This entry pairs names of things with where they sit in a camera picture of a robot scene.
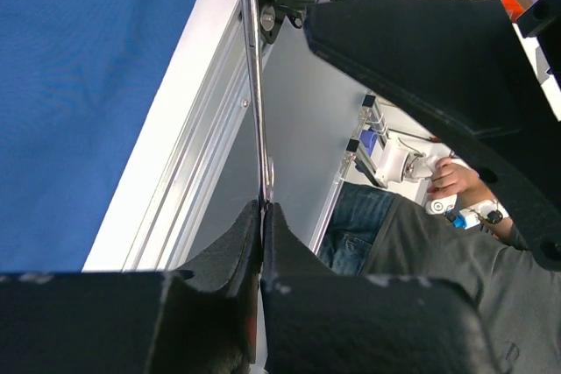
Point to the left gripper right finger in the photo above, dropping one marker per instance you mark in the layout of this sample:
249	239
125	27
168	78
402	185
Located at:
319	322

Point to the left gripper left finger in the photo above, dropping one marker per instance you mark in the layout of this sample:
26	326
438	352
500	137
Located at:
198	318

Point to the blue surgical cloth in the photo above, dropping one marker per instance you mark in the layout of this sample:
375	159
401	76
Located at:
77	80

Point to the surgical scissors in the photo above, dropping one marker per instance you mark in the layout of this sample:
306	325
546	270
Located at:
250	18

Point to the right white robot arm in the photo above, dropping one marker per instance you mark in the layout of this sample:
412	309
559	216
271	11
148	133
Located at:
457	67

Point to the operator bare hand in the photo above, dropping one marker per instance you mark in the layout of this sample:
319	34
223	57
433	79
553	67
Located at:
451	178

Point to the seated operator person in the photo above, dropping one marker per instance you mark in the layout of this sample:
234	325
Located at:
373	231

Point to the white leader arm handle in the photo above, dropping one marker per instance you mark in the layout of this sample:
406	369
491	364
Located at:
400	163

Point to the front aluminium rail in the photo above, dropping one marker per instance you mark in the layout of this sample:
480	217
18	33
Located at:
160	201

